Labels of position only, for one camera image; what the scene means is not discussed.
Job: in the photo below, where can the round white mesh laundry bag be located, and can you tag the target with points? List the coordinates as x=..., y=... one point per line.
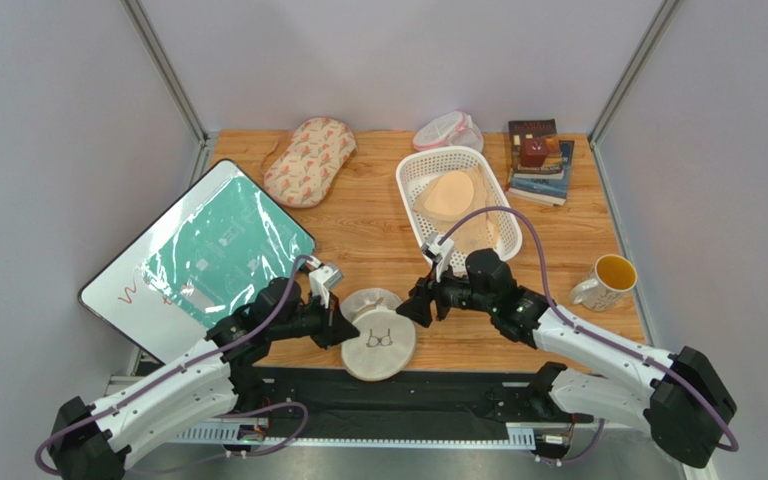
x=387, y=341

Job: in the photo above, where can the white mug yellow inside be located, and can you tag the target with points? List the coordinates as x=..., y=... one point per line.
x=610, y=278

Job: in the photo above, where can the whiteboard with green sheet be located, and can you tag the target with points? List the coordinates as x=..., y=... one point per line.
x=209, y=253

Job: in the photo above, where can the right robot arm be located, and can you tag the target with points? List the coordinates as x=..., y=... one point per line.
x=677, y=398

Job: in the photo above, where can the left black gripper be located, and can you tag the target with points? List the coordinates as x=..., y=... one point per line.
x=334, y=327

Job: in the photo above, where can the pink-trimmed mesh bag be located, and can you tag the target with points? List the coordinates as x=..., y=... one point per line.
x=456, y=128

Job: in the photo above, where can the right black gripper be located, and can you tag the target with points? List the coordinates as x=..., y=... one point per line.
x=430, y=300

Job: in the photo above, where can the beige bra in basket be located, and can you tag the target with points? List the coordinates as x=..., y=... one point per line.
x=450, y=197

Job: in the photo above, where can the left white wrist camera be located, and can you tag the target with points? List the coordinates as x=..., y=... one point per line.
x=322, y=280

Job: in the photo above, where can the dark red cube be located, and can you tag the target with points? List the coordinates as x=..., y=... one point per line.
x=533, y=153

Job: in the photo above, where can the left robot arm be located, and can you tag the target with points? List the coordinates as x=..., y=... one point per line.
x=215, y=377

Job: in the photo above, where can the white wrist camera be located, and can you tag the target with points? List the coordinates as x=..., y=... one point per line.
x=438, y=249
x=322, y=280

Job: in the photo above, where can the white perforated plastic basket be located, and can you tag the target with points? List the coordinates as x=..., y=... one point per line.
x=416, y=171

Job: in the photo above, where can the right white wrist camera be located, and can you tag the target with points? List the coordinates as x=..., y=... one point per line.
x=438, y=249

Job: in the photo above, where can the stack of books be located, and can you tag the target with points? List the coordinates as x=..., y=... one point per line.
x=549, y=184

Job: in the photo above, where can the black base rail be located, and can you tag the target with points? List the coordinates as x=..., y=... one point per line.
x=413, y=409

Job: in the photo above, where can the floral fabric pouch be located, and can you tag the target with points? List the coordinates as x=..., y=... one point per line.
x=302, y=176

